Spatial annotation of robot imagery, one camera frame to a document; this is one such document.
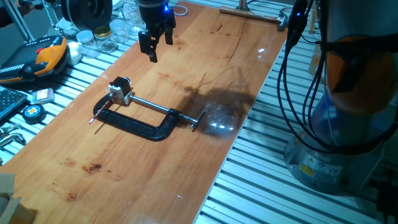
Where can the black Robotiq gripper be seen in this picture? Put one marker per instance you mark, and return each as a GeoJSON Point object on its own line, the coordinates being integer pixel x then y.
{"type": "Point", "coordinates": [154, 14]}

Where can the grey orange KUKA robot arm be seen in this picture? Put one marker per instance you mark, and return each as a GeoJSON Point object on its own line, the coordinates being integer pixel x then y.
{"type": "Point", "coordinates": [357, 81]}

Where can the person forearm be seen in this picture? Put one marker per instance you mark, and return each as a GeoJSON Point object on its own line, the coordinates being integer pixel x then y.
{"type": "Point", "coordinates": [7, 17]}

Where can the bare person hand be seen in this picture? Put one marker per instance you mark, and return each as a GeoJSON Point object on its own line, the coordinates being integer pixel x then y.
{"type": "Point", "coordinates": [26, 9]}

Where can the tall clear glass jar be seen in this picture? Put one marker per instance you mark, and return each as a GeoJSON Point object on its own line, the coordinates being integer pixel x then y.
{"type": "Point", "coordinates": [132, 17]}

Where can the small clear plastic jar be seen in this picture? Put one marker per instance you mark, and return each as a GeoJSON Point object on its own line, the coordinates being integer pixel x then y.
{"type": "Point", "coordinates": [119, 29]}

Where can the white plastic figurine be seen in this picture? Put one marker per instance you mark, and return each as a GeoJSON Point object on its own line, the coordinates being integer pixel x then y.
{"type": "Point", "coordinates": [74, 53]}

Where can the black iron C-clamp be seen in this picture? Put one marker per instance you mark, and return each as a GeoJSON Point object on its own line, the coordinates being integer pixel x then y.
{"type": "Point", "coordinates": [133, 126]}

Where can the orange black teach pendant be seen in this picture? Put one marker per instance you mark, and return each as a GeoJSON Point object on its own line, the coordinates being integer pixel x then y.
{"type": "Point", "coordinates": [49, 56]}

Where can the small white pink card pack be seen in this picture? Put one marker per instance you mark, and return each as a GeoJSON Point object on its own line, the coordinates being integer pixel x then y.
{"type": "Point", "coordinates": [43, 96]}

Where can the orange wooden board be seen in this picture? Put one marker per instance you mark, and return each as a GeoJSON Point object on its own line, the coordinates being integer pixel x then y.
{"type": "Point", "coordinates": [155, 174]}

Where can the silver metal stand leg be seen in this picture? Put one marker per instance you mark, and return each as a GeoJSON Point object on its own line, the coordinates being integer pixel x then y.
{"type": "Point", "coordinates": [20, 23]}

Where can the black blue tape measure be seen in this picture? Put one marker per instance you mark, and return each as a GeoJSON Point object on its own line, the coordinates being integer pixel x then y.
{"type": "Point", "coordinates": [33, 112]}

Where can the black computer keyboard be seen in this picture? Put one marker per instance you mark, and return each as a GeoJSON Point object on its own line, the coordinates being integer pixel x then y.
{"type": "Point", "coordinates": [9, 101]}

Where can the chrome pipe fitting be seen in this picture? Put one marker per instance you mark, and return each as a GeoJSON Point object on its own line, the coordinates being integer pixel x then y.
{"type": "Point", "coordinates": [11, 138]}

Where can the wooden sticks frame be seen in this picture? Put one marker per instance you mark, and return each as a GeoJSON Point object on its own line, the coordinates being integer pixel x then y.
{"type": "Point", "coordinates": [312, 18]}

